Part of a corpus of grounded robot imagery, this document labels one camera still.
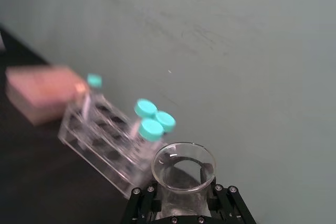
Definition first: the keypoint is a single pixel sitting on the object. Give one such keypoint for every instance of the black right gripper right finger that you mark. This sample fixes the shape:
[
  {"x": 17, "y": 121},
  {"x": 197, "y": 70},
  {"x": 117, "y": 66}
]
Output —
[{"x": 231, "y": 203}]

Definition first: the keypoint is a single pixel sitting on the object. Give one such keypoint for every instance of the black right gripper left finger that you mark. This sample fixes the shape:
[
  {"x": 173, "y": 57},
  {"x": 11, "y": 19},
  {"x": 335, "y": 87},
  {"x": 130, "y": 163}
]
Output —
[{"x": 141, "y": 203}]

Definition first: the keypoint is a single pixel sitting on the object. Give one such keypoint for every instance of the clear glass flask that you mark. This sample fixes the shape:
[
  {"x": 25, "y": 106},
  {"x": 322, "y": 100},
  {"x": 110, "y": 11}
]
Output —
[{"x": 183, "y": 192}]

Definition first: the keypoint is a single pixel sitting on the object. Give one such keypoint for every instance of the clear acrylic tube rack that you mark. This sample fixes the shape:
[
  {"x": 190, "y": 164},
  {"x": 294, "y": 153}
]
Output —
[{"x": 105, "y": 145}]

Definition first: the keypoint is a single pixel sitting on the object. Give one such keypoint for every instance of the clear tube with teal cap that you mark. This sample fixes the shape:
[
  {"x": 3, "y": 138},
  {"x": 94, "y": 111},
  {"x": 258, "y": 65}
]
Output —
[
  {"x": 150, "y": 130},
  {"x": 166, "y": 120},
  {"x": 145, "y": 108},
  {"x": 94, "y": 80}
]

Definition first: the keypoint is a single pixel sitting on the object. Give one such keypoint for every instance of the black table cloth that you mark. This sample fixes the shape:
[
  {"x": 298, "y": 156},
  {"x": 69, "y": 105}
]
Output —
[{"x": 31, "y": 171}]

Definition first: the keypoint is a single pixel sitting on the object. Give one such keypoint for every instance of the brown cardboard box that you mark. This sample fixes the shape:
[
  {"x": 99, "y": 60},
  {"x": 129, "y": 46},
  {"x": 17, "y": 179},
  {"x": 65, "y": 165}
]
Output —
[{"x": 39, "y": 95}]

